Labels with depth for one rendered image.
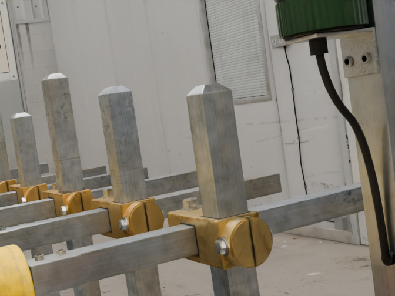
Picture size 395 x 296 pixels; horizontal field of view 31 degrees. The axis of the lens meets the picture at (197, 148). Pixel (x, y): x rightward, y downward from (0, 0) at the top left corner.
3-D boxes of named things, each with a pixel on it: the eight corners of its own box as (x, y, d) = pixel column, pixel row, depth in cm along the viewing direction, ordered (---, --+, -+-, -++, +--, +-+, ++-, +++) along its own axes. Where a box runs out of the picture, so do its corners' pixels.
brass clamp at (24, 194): (37, 204, 148) (34, 180, 148) (57, 208, 136) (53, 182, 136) (9, 209, 145) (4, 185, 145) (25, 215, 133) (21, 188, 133)
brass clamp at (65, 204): (76, 212, 126) (72, 185, 126) (103, 219, 114) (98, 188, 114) (42, 219, 123) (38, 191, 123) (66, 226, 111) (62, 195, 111)
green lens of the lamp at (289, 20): (330, 34, 51) (325, 4, 51) (388, 21, 46) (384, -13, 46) (261, 41, 48) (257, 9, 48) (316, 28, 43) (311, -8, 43)
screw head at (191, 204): (195, 206, 80) (193, 196, 80) (204, 207, 79) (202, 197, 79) (178, 209, 79) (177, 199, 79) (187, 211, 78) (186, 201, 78)
